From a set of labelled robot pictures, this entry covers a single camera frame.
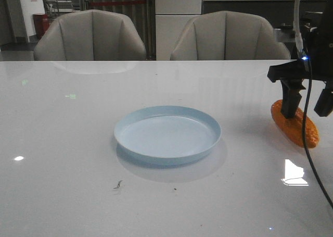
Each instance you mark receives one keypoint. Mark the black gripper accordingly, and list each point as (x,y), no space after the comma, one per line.
(314,49)

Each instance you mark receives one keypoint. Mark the orange toy corn cob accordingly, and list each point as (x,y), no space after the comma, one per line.
(292,127)

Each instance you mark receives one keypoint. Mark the light blue round plate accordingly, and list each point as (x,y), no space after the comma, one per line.
(167,135)

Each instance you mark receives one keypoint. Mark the dark kitchen counter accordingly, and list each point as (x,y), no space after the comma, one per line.
(276,12)

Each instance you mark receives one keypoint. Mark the right grey upholstered chair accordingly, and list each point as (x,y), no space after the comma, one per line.
(228,35)

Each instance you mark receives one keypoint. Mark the grey upholstered chair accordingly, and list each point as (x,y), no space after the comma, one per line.
(228,35)
(90,35)

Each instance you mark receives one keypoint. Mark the white refrigerator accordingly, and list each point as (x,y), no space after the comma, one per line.
(171,16)

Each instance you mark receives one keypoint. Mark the left grey upholstered chair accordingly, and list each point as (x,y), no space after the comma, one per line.
(90,35)

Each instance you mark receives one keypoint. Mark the red barrier belt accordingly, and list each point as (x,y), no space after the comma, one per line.
(122,3)

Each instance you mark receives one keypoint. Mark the metal shelving rack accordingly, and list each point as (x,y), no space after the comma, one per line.
(55,8)

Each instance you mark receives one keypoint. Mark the red trash bin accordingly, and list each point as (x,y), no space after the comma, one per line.
(41,24)

